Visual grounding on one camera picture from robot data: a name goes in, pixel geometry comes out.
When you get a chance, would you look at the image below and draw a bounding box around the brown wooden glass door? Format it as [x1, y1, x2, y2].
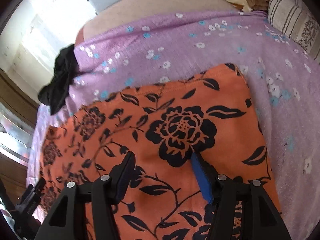
[1, 70, 39, 205]

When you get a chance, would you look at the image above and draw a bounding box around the orange black floral garment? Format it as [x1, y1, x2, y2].
[40, 64, 280, 239]

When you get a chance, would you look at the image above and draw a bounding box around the beige mattress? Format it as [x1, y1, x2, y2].
[75, 0, 238, 45]

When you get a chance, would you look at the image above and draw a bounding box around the purple floral bed sheet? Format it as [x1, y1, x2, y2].
[33, 11, 319, 239]

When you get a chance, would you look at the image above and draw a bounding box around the black crumpled garment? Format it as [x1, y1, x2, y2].
[37, 44, 78, 115]

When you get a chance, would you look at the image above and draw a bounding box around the striped floral pillow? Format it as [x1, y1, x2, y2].
[267, 0, 319, 62]

